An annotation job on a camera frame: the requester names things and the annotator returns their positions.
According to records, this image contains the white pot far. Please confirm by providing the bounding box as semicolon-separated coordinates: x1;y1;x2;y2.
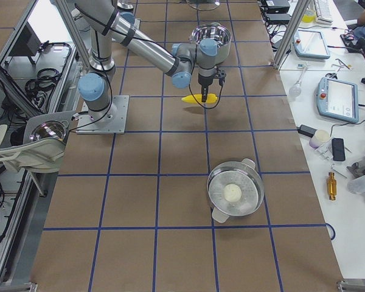
188;23;232;65

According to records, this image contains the white plastic chair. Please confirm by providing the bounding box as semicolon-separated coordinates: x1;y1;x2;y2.
0;125;66;173

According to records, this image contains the black phone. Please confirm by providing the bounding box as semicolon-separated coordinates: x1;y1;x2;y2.
332;138;346;162

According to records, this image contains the black power adapter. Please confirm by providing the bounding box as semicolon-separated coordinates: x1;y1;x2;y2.
297;124;317;138

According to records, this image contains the gold brass fitting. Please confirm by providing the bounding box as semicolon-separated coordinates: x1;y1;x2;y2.
326;172;337;201

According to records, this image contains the blue teach pendant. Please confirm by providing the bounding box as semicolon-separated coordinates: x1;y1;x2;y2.
316;77;359;123
293;29;330;60

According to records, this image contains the black monitor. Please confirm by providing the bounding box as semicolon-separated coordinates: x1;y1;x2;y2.
9;22;42;64

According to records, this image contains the white purple cup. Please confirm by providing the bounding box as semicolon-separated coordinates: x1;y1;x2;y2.
309;130;330;149

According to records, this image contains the far blue teach pendant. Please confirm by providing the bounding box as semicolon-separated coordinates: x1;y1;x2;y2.
293;29;330;60

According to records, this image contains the aluminium frame post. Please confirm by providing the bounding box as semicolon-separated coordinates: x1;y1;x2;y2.
273;0;310;69

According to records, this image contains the steel bowl on stand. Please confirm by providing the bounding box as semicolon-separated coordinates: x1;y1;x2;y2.
29;120;66;142

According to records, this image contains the yellow cup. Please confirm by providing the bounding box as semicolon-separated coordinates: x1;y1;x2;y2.
302;9;316;23

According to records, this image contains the white keyboard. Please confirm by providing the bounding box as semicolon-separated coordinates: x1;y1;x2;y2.
312;0;333;24

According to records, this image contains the yellow toy corn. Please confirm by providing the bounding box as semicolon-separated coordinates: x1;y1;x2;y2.
181;93;218;105

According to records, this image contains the near blue teach pendant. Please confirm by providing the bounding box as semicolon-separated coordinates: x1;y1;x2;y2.
316;77;359;123

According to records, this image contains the steel pot with glass lid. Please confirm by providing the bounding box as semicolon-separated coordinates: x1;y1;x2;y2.
207;158;265;223

